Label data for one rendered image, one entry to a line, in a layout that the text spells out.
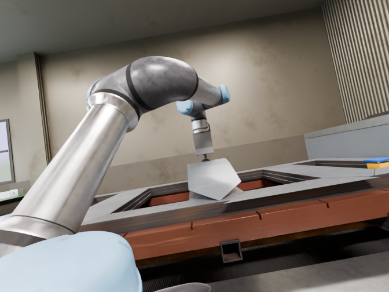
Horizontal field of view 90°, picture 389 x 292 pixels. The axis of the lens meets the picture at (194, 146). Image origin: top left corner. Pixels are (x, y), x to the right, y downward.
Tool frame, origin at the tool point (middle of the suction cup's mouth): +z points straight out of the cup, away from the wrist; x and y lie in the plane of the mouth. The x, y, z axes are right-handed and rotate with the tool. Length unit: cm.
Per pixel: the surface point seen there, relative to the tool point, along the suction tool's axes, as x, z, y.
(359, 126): -4, -6, -81
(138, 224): 36.5, 12.5, 24.4
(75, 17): -167, -224, 132
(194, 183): 23.7, 5.5, 7.2
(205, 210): 36.8, 11.8, 5.3
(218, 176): 21.9, 4.7, -1.9
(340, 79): -209, -94, -254
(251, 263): 12.9, 41.4, -10.2
